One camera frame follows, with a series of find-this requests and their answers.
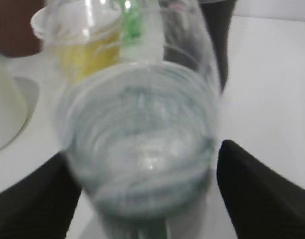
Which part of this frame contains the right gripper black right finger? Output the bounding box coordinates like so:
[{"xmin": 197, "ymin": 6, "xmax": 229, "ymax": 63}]
[{"xmin": 216, "ymin": 140, "xmax": 305, "ymax": 239}]

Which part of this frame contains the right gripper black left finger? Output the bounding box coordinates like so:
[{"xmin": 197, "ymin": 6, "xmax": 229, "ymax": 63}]
[{"xmin": 0, "ymin": 153, "xmax": 81, "ymax": 239}]

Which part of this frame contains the clear water bottle green label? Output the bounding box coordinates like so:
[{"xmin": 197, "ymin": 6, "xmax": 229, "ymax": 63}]
[{"xmin": 44, "ymin": 0, "xmax": 220, "ymax": 239}]

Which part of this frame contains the white mug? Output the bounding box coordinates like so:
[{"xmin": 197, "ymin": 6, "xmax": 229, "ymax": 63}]
[{"xmin": 0, "ymin": 57, "xmax": 28, "ymax": 149}]

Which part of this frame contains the dark red mug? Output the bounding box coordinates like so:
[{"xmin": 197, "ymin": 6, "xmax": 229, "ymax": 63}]
[{"xmin": 0, "ymin": 0, "xmax": 44, "ymax": 58}]

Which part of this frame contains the yellow paper cup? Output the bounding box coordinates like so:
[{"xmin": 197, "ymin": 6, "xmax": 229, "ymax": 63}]
[{"xmin": 30, "ymin": 0, "xmax": 122, "ymax": 82}]

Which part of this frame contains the green soda bottle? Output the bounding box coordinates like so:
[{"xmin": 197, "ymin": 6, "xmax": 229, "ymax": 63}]
[{"xmin": 120, "ymin": 0, "xmax": 148, "ymax": 65}]

